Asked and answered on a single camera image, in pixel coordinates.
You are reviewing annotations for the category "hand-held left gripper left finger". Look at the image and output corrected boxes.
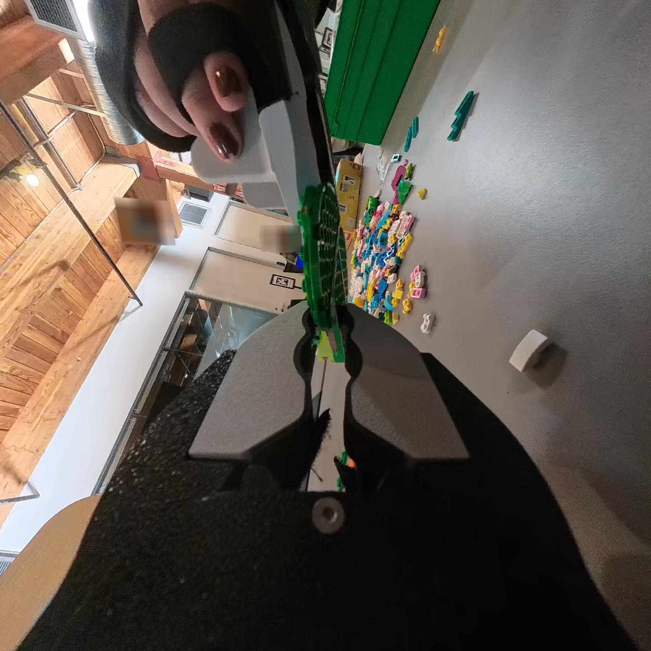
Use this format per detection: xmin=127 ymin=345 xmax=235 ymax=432
xmin=188 ymin=305 xmax=329 ymax=490

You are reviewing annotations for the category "wall vent grille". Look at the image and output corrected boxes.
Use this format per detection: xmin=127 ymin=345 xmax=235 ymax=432
xmin=177 ymin=199 xmax=212 ymax=228

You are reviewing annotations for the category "silver ventilation duct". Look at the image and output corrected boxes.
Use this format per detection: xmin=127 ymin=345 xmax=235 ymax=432
xmin=76 ymin=40 xmax=149 ymax=147

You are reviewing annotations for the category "pile of colourful lego pieces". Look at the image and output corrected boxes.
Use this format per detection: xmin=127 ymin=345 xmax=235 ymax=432
xmin=348 ymin=196 xmax=429 ymax=327

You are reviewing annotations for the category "glass partition window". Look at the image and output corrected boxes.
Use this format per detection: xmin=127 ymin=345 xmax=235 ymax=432
xmin=94 ymin=292 xmax=311 ymax=496

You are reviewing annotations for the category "pale round board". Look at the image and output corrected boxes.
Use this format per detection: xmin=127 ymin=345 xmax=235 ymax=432
xmin=0 ymin=495 xmax=101 ymax=651

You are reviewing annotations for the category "metal ceiling vent grille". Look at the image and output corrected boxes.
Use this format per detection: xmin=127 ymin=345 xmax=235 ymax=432
xmin=24 ymin=0 xmax=88 ymax=42

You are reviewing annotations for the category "black metal rail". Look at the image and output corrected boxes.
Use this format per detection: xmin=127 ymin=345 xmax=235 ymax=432
xmin=0 ymin=98 xmax=144 ymax=307
xmin=0 ymin=479 xmax=41 ymax=505

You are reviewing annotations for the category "yellow lego set box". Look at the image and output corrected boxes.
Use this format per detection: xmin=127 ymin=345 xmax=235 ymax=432
xmin=333 ymin=157 xmax=366 ymax=231

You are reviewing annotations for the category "large teal lego piece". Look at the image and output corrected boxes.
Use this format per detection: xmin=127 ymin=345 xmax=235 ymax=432
xmin=447 ymin=91 xmax=477 ymax=142

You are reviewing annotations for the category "white curved lego brick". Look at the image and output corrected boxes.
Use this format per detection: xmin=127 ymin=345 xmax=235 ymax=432
xmin=509 ymin=329 xmax=551 ymax=373

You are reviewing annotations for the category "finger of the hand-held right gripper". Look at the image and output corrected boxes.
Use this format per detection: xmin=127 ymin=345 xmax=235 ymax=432
xmin=191 ymin=96 xmax=279 ymax=186
xmin=244 ymin=99 xmax=323 ymax=212

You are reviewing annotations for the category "green storage box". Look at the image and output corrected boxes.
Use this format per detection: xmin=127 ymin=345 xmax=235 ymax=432
xmin=323 ymin=0 xmax=441 ymax=146

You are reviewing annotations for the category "wooden beam with red label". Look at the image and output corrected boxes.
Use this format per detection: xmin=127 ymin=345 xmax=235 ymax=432
xmin=152 ymin=153 xmax=242 ymax=201

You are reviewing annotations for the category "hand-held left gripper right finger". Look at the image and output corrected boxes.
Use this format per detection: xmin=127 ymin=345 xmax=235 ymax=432
xmin=333 ymin=305 xmax=470 ymax=490

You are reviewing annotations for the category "green lego model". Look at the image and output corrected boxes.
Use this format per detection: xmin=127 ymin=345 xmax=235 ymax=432
xmin=297 ymin=183 xmax=357 ymax=363

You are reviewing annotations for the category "person's right hand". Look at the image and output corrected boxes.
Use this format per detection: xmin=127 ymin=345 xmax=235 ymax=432
xmin=122 ymin=0 xmax=255 ymax=161

